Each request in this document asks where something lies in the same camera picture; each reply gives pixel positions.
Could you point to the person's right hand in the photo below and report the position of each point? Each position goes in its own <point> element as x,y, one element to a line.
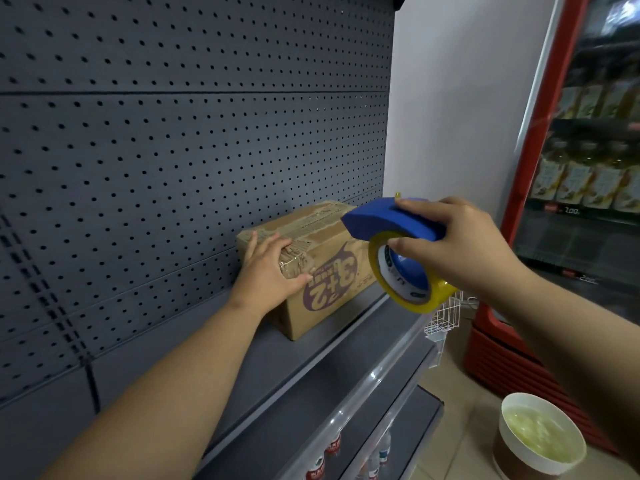
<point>470,249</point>

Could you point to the person's left hand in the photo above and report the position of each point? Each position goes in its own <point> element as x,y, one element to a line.
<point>262,279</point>

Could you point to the person's left thumb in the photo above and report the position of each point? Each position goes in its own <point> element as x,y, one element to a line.
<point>297,283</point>

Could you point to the person's right thumb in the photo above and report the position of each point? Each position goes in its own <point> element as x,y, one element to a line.
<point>407,245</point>

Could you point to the taped brown cardboard box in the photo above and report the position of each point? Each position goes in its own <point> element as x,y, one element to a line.
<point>330,274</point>

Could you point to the blue tape dispenser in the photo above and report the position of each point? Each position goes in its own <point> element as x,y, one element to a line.
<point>380,218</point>

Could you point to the yellow packing tape roll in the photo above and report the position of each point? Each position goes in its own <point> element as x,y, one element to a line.
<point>400,297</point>

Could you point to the person's left forearm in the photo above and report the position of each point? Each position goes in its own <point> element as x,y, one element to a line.
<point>170,399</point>

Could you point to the person's right forearm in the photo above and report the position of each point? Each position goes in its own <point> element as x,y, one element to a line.
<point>575,344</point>

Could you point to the grey metal shelf board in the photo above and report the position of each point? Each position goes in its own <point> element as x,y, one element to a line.
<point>400,434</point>
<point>295,364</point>

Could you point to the grey shelf with clear strip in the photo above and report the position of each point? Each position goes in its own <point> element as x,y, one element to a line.
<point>345,394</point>

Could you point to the red glass-door drinks fridge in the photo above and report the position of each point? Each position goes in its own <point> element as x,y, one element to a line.
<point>505,354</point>

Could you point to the red fridge price tag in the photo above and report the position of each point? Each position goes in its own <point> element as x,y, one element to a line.
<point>551,208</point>
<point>568,273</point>

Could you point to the yellow drink bottle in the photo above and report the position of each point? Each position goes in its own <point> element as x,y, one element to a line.
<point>575,179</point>
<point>631,187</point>
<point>617,97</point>
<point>549,174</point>
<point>604,182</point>
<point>591,99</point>
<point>569,100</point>

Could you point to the red label bottle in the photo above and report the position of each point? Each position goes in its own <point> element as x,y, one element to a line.
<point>333,444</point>
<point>315,468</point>

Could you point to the clear water bottle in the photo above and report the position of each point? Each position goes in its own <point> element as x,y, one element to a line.
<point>373,467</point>
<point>384,447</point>

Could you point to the grey pegboard back panel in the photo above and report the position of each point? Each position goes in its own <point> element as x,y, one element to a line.
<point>175,144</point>

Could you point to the white bucket with yellow liquid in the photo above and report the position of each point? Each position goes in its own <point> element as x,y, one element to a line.
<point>540,437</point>

